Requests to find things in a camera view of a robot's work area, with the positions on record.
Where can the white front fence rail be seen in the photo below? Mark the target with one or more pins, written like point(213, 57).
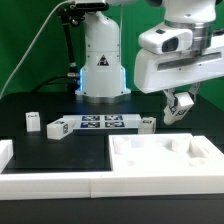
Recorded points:
point(108, 184)

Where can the white tag base sheet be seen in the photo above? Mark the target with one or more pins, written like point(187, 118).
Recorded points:
point(114, 121)

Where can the white left fence block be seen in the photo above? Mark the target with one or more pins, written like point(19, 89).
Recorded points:
point(6, 153)

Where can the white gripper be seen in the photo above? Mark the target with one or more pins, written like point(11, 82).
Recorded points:
point(167, 61)

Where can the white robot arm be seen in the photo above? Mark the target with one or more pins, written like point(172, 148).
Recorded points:
point(197, 15)

